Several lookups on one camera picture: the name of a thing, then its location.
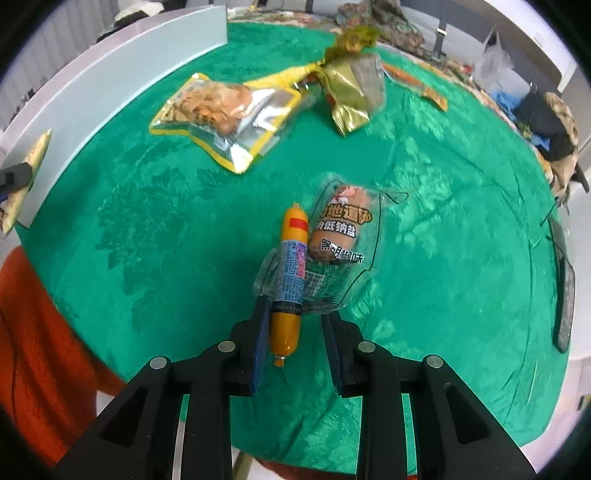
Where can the clear plastic bag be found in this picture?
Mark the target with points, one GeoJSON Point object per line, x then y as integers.
{"type": "Point", "coordinates": [494, 60]}

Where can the clear-packed brown sausage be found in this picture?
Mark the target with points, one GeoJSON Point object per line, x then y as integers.
{"type": "Point", "coordinates": [341, 221]}

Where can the clear bag of round snacks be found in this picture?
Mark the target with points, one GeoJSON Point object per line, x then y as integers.
{"type": "Point", "coordinates": [351, 87]}

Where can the yellow printed snack packet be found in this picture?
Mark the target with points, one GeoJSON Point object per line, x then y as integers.
{"type": "Point", "coordinates": [39, 152]}

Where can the green patterned tablecloth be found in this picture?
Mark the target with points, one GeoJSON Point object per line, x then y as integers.
{"type": "Point", "coordinates": [438, 230]}

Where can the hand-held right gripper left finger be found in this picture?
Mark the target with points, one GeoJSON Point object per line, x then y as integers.
{"type": "Point", "coordinates": [260, 344]}

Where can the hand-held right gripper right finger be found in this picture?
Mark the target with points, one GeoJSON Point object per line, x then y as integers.
{"type": "Point", "coordinates": [334, 353]}

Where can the white board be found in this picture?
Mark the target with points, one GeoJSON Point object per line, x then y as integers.
{"type": "Point", "coordinates": [115, 92]}

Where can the orange cloth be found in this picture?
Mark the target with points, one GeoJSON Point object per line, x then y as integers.
{"type": "Point", "coordinates": [41, 346]}

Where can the grey headboard cushion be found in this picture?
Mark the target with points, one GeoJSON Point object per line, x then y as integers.
{"type": "Point", "coordinates": [535, 50]}
{"type": "Point", "coordinates": [455, 27]}

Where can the tan patterned garment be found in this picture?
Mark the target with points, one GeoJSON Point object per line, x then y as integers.
{"type": "Point", "coordinates": [565, 138]}

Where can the white cloth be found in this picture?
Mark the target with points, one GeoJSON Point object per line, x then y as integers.
{"type": "Point", "coordinates": [136, 11]}

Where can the black garment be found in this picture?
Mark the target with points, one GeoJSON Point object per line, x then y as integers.
{"type": "Point", "coordinates": [540, 120]}

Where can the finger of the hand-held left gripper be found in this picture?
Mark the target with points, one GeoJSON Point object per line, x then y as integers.
{"type": "Point", "coordinates": [16, 175]}

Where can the dark patterned cloth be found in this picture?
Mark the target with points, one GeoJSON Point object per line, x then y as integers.
{"type": "Point", "coordinates": [397, 23]}

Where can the black flat device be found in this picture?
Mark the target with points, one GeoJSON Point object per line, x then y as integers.
{"type": "Point", "coordinates": [565, 300]}

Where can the thin orange snack stick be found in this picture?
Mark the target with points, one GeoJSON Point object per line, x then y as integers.
{"type": "Point", "coordinates": [418, 87]}

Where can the large yellow snack pouch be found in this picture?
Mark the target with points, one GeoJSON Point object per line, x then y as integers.
{"type": "Point", "coordinates": [207, 106]}

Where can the blue cloth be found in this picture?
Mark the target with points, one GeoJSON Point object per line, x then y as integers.
{"type": "Point", "coordinates": [505, 104]}

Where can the orange sausage stick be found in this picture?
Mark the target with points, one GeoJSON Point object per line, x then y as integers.
{"type": "Point", "coordinates": [288, 323]}

